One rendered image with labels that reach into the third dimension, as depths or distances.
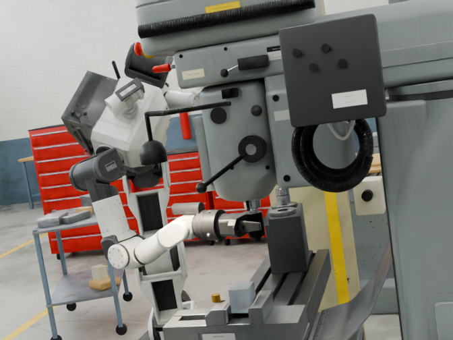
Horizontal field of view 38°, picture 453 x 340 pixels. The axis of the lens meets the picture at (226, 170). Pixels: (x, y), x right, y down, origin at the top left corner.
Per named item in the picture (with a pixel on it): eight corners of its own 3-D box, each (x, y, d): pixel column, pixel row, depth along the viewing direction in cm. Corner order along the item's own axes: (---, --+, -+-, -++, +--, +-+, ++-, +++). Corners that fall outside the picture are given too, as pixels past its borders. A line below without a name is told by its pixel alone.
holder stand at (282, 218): (271, 274, 219) (263, 216, 217) (276, 256, 241) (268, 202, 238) (307, 270, 218) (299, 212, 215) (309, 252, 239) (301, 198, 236)
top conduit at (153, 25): (138, 38, 167) (135, 24, 167) (144, 39, 171) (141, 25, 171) (314, 7, 155) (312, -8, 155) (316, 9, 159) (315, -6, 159)
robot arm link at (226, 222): (232, 214, 181) (195, 214, 187) (237, 247, 182) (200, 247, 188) (253, 203, 191) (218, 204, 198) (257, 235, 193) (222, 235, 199)
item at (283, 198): (275, 204, 233) (273, 190, 232) (286, 202, 235) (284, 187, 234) (282, 206, 228) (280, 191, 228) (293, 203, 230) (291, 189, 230)
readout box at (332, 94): (289, 129, 140) (276, 28, 137) (296, 125, 148) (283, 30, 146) (386, 116, 134) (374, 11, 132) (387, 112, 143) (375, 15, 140)
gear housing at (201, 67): (176, 90, 172) (170, 51, 170) (203, 86, 195) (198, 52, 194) (304, 71, 163) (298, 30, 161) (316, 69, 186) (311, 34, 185)
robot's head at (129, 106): (108, 110, 215) (102, 96, 207) (133, 93, 217) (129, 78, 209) (120, 124, 212) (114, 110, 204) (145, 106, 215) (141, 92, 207)
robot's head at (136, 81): (115, 100, 213) (111, 89, 206) (137, 85, 215) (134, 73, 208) (126, 114, 211) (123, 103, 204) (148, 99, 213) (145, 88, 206)
